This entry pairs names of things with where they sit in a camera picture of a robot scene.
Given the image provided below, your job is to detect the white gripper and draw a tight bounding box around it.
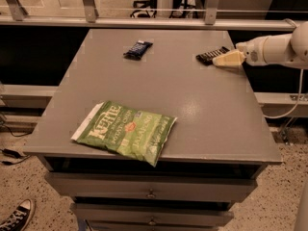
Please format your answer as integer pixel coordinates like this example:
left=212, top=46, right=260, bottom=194
left=213, top=38, right=265, bottom=67

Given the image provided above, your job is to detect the black rxbar chocolate bar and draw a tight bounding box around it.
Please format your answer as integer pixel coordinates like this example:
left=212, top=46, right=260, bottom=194
left=196, top=46, right=229, bottom=65

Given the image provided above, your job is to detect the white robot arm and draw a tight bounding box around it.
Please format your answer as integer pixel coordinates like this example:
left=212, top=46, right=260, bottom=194
left=213, top=22, right=308, bottom=69

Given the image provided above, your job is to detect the green jalapeno chip bag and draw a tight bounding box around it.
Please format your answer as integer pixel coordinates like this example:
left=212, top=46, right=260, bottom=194
left=71, top=101, right=176, bottom=167

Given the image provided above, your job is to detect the grey drawer cabinet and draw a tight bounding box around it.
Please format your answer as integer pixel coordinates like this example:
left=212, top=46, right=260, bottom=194
left=26, top=29, right=281, bottom=231

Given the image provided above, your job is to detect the dark blue snack bar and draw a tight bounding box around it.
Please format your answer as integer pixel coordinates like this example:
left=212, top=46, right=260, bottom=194
left=123, top=40, right=153, bottom=61

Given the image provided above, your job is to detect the black office chair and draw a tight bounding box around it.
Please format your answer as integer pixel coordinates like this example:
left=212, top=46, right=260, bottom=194
left=130, top=0, right=157, bottom=18

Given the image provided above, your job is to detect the metal railing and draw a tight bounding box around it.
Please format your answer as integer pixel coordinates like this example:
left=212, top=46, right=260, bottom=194
left=0, top=0, right=307, bottom=32

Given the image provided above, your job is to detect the black canvas sneaker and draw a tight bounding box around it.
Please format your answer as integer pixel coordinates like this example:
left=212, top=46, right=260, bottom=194
left=0, top=199, right=35, bottom=231

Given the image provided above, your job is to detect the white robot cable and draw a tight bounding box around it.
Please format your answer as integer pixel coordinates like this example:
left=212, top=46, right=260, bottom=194
left=263, top=68, right=305, bottom=120

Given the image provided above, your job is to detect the black cable on floor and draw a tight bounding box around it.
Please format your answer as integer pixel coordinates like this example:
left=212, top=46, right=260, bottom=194
left=0, top=113, right=33, bottom=166

